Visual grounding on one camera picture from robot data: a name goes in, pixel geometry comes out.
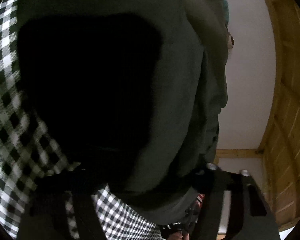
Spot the black large jacket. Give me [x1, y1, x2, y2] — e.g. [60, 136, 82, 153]
[16, 0, 228, 218]

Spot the person right hand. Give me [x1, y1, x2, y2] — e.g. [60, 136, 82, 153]
[167, 231, 190, 240]

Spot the red white striped cushion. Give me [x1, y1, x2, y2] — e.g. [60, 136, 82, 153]
[196, 194, 205, 209]

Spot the black white gingham bedsheet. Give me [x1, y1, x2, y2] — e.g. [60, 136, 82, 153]
[0, 0, 163, 239]

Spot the pink plush bear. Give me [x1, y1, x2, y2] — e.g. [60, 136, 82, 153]
[228, 32, 235, 55]

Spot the teal pillow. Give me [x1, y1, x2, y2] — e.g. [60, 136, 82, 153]
[222, 0, 229, 26]

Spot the wooden bunk bed frame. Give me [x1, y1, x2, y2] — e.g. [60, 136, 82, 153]
[216, 0, 300, 236]

